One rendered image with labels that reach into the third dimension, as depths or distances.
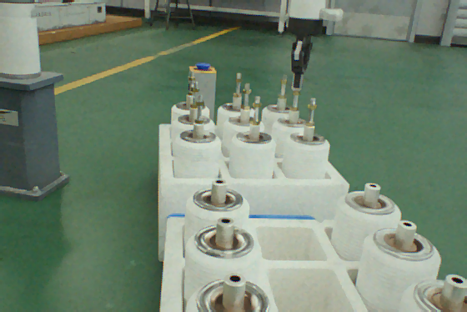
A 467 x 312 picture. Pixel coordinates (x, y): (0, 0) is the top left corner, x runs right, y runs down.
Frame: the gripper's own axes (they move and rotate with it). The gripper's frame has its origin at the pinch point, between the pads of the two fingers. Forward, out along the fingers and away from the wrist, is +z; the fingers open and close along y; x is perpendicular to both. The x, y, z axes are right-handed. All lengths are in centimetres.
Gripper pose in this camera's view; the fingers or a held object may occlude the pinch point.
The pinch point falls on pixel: (298, 81)
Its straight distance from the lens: 110.0
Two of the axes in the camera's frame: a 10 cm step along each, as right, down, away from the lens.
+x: 9.5, 1.8, -2.7
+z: -0.7, 9.3, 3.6
